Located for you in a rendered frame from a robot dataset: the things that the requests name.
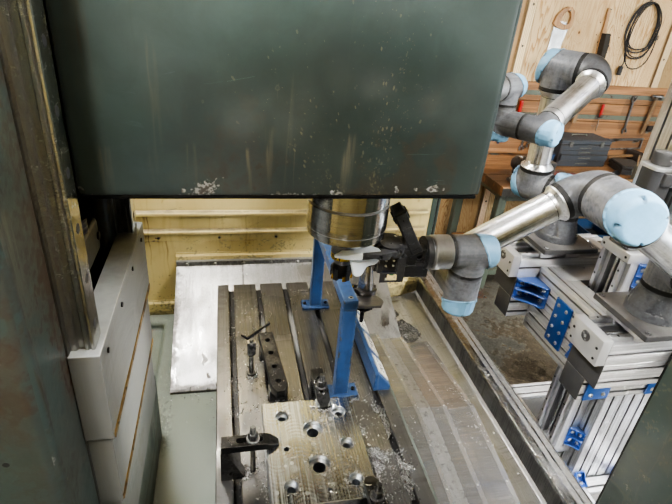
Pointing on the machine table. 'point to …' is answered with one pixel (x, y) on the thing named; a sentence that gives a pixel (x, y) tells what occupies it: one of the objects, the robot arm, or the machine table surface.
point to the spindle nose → (347, 221)
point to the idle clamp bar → (277, 390)
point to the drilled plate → (293, 432)
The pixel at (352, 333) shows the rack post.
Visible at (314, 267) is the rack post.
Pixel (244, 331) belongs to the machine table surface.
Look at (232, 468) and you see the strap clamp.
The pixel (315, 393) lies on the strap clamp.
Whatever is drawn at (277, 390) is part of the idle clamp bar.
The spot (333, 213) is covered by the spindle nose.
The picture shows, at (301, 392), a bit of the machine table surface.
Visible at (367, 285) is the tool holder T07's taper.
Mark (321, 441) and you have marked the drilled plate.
